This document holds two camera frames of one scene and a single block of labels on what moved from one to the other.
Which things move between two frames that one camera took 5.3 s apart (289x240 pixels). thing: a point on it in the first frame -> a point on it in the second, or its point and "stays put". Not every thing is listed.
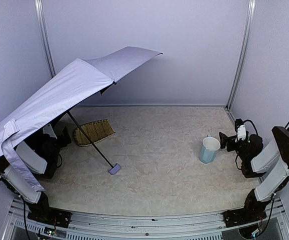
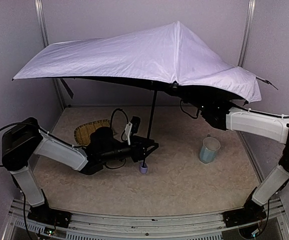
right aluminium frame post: [247, 36] stays put
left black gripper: [66, 136] -> [138, 150]
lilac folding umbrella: [83, 79] -> [165, 57]
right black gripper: [229, 142] -> [193, 103]
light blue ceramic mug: [209, 149] stays put
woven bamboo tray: [96, 131] stays put
